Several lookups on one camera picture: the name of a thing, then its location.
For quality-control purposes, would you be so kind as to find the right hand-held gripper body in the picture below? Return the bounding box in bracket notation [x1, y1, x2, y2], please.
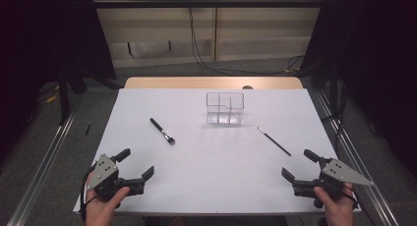
[290, 157, 375, 209]

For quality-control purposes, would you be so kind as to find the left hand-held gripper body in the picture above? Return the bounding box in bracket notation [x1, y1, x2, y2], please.
[86, 152, 146, 202]

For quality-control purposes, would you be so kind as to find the black makeup brush silver ferrule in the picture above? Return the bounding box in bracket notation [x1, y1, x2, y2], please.
[149, 117, 177, 146]

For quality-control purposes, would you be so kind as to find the clear plastic organizer box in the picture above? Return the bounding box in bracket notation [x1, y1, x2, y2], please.
[206, 91, 246, 126]

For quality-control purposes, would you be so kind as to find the person's right hand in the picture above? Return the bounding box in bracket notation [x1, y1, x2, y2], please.
[312, 182, 356, 226]

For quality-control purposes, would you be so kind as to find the person's left hand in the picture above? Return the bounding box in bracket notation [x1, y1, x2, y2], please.
[85, 182, 131, 226]

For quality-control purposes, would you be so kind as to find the white board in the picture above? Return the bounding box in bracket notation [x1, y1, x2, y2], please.
[72, 87, 362, 217]

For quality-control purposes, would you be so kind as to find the black metal stand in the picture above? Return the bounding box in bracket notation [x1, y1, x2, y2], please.
[58, 63, 72, 126]
[328, 60, 339, 120]

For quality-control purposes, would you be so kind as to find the wooden table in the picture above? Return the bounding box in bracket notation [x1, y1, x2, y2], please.
[123, 76, 304, 90]

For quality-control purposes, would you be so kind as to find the dark curtain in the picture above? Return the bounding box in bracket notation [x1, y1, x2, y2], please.
[0, 0, 116, 163]
[300, 0, 417, 180]

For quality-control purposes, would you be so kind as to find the right hand-held gripper cable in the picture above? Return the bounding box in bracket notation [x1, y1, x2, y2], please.
[342, 183, 360, 210]

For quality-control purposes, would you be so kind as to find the hand-held gripper cable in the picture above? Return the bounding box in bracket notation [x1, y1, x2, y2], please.
[342, 183, 360, 210]
[79, 166, 99, 222]

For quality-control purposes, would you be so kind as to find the metal floor rail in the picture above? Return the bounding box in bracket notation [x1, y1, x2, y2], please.
[6, 91, 87, 226]
[314, 89, 399, 226]

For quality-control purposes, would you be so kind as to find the left hand-held gripper cable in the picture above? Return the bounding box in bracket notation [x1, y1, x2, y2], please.
[79, 166, 99, 222]

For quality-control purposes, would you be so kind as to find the black hanging wall cable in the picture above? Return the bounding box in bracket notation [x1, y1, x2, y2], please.
[187, 0, 305, 76]

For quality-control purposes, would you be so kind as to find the black horizontal frame bar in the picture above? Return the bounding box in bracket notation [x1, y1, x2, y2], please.
[92, 0, 325, 10]

